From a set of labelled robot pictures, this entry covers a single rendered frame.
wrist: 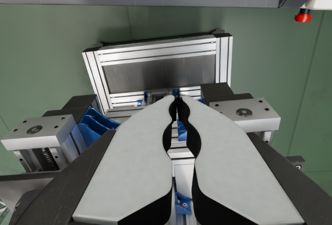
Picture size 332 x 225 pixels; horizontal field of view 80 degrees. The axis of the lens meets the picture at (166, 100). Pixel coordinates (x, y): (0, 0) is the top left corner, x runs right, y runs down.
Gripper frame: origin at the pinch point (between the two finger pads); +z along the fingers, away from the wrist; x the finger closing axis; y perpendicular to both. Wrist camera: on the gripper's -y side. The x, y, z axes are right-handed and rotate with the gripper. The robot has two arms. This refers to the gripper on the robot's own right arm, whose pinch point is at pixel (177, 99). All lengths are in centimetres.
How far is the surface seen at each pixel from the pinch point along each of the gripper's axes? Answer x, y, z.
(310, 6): 23.0, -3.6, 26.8
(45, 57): -86, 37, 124
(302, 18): 32, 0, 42
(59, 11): -69, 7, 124
